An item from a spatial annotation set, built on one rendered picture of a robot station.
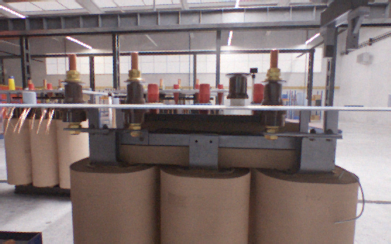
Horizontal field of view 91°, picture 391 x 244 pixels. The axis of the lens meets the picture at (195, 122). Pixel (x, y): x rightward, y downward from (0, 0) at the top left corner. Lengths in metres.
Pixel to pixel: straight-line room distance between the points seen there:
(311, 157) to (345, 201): 0.20
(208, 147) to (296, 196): 0.38
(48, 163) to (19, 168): 0.45
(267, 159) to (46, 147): 3.01
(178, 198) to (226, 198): 0.19
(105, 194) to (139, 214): 0.17
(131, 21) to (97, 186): 9.42
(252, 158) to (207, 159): 0.22
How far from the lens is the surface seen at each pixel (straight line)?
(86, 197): 1.01
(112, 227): 1.01
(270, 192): 0.90
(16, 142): 3.71
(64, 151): 3.19
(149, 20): 9.82
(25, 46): 13.95
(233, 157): 0.92
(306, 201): 0.90
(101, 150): 0.95
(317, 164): 0.91
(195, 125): 1.16
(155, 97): 1.26
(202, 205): 0.85
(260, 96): 1.22
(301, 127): 1.21
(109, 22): 10.54
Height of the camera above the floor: 1.36
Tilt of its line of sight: 5 degrees down
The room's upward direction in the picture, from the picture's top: 1 degrees clockwise
